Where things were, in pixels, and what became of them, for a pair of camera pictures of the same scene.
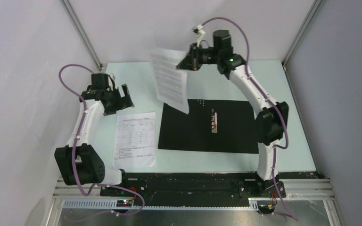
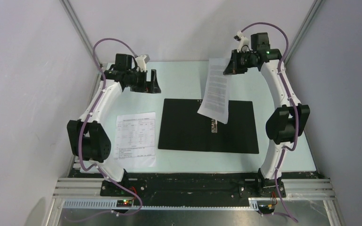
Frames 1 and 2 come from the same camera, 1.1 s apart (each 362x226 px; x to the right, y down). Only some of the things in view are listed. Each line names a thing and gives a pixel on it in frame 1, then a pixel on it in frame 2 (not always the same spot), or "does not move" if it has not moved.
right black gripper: x=191 y=62 to x=233 y=67
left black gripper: x=123 y=102 to x=146 y=86
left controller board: x=124 y=203 does not move
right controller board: x=266 y=209 does not move
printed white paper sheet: x=170 y=83 to x=215 y=101
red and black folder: x=226 y=126 does not move
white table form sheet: x=135 y=141 does not move
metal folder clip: x=214 y=121 does not move
